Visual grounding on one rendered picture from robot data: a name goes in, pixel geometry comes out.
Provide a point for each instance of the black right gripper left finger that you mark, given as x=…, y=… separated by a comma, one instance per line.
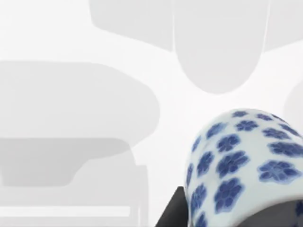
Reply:
x=174, y=209

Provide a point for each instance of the white cup with blue flowers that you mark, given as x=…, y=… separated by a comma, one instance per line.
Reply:
x=239, y=163

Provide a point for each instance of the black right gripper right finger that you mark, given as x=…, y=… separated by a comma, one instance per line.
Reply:
x=274, y=216

